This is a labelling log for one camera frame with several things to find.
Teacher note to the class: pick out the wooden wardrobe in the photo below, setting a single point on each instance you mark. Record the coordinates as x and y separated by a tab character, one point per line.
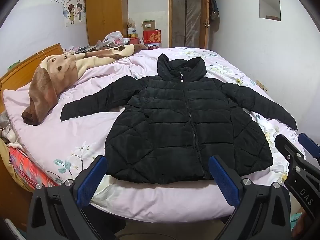
105	12

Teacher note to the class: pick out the wall socket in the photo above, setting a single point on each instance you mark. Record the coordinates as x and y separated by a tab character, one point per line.
262	86

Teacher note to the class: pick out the bed with pink floral sheet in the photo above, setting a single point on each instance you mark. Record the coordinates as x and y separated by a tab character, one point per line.
75	140

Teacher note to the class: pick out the cartoon couple wall sticker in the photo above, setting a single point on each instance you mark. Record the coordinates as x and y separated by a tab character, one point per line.
75	12

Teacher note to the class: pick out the brown plush dog-print blanket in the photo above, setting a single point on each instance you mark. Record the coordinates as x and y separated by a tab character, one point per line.
50	80

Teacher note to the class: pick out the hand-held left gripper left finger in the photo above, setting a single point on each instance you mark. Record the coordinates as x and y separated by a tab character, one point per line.
92	180

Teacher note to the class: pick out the white wall niche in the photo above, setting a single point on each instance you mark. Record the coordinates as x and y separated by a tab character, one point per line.
269	7

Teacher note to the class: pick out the brown cardboard box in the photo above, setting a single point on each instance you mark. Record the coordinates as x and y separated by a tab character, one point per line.
148	25

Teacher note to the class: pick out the wooden door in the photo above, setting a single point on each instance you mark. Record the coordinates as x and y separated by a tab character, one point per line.
206	10
186	15

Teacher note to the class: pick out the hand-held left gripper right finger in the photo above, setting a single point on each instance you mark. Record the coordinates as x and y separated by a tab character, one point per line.
222	180

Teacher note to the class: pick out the red plaid cloth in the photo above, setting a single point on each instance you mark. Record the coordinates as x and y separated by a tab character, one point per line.
30	167

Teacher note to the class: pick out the white plastic bag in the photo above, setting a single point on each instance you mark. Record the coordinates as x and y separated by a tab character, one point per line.
113	38

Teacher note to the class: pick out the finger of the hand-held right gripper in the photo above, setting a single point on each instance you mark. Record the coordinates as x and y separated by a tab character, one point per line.
310	143
287	147

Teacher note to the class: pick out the wooden bed headboard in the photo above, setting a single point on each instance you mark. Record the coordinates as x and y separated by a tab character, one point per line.
25	67

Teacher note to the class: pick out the hanging dark bag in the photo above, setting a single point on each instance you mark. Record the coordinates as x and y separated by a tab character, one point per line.
214	7

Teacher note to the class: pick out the black puffer jacket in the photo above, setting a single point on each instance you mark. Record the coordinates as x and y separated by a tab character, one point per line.
175	130

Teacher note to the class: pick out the red gift box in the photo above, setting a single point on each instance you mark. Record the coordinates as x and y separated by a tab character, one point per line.
152	37

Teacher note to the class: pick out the pink round container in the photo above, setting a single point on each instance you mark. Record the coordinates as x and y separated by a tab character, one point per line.
136	41

